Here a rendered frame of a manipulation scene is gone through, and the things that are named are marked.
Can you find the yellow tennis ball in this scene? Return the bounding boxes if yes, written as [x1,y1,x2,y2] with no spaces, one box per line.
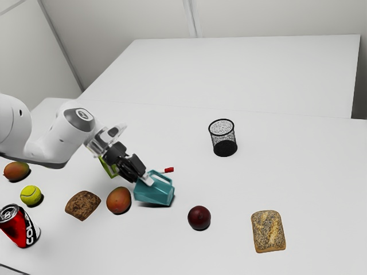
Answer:
[19,185,42,206]

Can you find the black mesh pen holder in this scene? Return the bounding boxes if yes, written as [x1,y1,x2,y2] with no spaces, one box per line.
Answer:
[208,118,239,158]

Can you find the teal faceted mug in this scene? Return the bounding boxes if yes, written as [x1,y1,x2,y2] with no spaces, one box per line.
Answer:
[133,169,175,207]

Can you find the red cola can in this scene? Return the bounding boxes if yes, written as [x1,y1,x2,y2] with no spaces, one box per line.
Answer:
[0,203,41,249]

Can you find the dark brown bread roll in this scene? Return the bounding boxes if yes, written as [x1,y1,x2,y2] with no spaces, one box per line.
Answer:
[64,190,102,222]

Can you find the dark red apple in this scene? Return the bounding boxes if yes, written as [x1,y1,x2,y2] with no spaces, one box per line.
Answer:
[187,205,212,230]

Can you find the red-green mango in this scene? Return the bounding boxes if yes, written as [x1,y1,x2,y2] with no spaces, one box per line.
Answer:
[3,161,30,182]
[106,186,132,214]

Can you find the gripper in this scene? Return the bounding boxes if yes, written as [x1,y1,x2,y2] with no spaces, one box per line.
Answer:
[103,142,155,187]

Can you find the green angular bracket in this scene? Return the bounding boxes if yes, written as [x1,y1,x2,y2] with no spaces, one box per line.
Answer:
[98,155,120,179]

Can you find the seeded rectangular bread roll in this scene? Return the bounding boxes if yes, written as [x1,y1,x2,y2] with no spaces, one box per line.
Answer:
[251,210,287,254]

